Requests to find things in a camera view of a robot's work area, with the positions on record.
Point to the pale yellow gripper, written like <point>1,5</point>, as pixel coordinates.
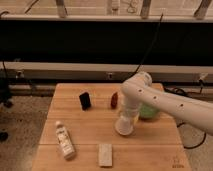
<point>132,117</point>

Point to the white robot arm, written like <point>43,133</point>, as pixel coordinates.
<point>138,90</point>

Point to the black eraser block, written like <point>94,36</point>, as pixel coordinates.
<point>85,100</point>

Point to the green bowl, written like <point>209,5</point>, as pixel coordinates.
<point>147,112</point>

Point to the dark red small object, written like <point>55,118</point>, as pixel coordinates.
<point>114,100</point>

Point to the white rectangular sponge block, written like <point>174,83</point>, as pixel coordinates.
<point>105,155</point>

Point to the white plastic bottle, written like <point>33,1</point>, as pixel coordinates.
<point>64,140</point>

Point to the black chair base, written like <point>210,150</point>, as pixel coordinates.
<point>5,96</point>

